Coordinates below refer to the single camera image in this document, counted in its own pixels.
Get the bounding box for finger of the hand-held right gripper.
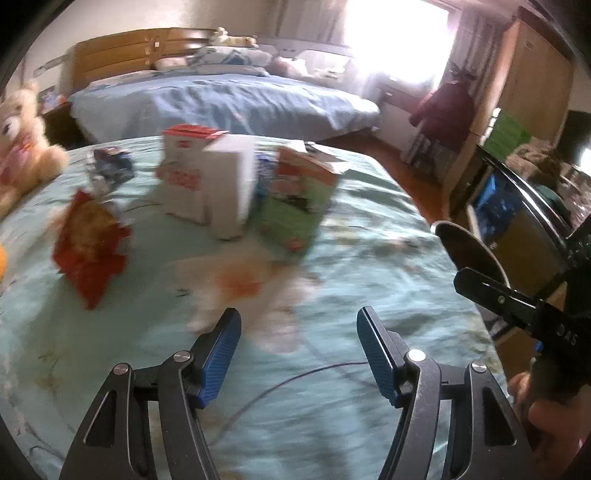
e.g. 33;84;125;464
453;267;546;345

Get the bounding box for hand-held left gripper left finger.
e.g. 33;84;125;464
59;307;243;480

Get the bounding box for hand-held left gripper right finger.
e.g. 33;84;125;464
356;306;539;480

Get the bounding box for blue white wrapper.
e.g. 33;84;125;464
88;145;136;192

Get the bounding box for person's right hand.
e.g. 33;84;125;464
507;371;591;468

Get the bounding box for flat screen television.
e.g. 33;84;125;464
466;147;574;302

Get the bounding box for teal floral bed sheet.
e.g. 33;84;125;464
0;134;509;480

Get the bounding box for beige fuzzy cloth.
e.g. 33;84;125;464
507;140;562;186

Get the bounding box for metal rack under jacket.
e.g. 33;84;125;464
406;133;459;177

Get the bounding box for green box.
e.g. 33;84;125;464
488;108;533;160

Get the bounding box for plain white box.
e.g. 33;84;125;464
203;134;259;241

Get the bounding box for green milk carton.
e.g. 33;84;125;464
252;141;350;265

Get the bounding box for red snack packet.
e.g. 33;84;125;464
52;189;133;311

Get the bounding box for white red carton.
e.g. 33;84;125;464
154;124;230;227

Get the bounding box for dark red jacket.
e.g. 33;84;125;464
409;65;476;156

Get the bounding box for white desk under window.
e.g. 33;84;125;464
376;76;435;108

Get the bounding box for wooden wardrobe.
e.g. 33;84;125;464
480;7;576;154

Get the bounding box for bed with blue sheet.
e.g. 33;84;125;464
67;74;382;145

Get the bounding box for bright window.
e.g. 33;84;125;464
344;0;454;86

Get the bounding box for dark wooden nightstand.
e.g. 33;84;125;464
39;102;89;149

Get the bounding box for cream teddy bear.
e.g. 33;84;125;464
0;80;70;217

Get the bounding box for pale plush toy in crib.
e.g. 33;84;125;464
272;58;311;80

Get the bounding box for small white pillow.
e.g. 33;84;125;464
154;56;195;73

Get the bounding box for white crib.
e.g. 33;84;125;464
257;37;357;78

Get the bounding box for blue printed pillow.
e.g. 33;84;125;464
191;46;274;71

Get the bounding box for small items on nightstand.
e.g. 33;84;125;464
39;85;68;112

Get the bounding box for plush toys on headboard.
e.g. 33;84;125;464
210;28;259;48

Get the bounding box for wooden headboard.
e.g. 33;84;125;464
71;28;219;91

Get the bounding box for sheer curtain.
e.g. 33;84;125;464
256;0;352;48

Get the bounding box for thin dark cable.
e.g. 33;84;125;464
203;362;371;445

